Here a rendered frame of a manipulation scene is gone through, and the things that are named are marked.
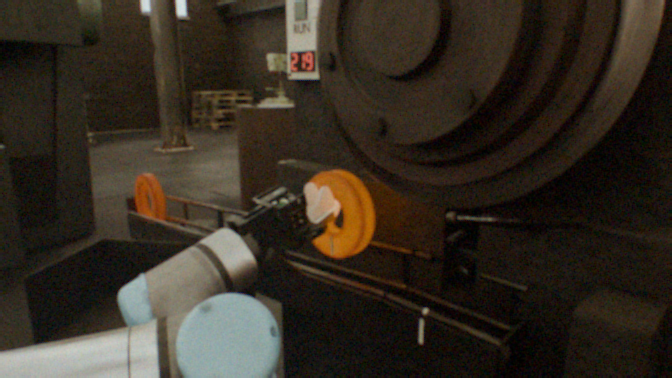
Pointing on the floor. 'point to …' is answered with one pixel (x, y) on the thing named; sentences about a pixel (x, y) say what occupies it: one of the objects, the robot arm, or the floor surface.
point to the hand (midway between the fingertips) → (336, 203)
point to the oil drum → (262, 147)
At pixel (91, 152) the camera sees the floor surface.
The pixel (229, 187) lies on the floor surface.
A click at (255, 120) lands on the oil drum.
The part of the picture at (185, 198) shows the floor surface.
